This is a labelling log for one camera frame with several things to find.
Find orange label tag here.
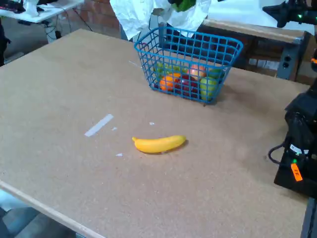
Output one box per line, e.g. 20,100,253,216
290,163,304,182

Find blue wire basket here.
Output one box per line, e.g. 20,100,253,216
134,25,244,105

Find black toy grapes with leaves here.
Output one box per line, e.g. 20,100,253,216
167,0,197,12

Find white crumpled cloth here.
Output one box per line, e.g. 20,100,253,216
23,0,41,17

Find yellow green toy fruit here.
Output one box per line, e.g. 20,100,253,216
154,62,189,76

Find yellow toy banana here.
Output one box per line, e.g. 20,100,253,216
131,134,187,155

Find round green toy fruit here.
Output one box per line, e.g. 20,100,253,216
199,76,219,101

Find black looped cable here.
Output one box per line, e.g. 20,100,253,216
267,143,288,165

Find white background table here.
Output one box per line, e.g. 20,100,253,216
0,0,85,44

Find red yellow toy apple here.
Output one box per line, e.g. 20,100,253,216
189,64,208,81

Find long white tape strip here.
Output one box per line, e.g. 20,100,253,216
84,113,114,137

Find black bulky object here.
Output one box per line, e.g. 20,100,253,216
0,18,12,66

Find orange toy fruit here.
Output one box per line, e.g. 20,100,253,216
159,75,176,92

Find white crumpled sheet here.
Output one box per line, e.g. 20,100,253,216
109,0,212,41

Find dark green toy fruit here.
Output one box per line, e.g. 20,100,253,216
208,68,225,79

